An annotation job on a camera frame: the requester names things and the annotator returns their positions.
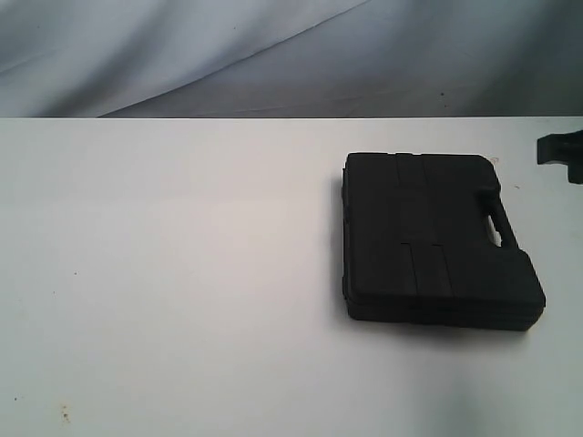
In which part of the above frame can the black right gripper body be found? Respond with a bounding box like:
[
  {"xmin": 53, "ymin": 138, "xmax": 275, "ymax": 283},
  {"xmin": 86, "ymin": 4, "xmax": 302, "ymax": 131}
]
[{"xmin": 537, "ymin": 132, "xmax": 583, "ymax": 185}]

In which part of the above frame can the black plastic tool case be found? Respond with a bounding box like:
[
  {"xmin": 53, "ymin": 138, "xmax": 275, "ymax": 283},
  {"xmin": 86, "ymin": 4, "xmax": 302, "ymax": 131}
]
[{"xmin": 342, "ymin": 152, "xmax": 546, "ymax": 331}]

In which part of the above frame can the white backdrop cloth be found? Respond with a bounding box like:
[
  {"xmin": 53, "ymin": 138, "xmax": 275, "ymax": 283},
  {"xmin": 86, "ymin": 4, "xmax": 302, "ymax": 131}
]
[{"xmin": 1, "ymin": 1, "xmax": 582, "ymax": 117}]

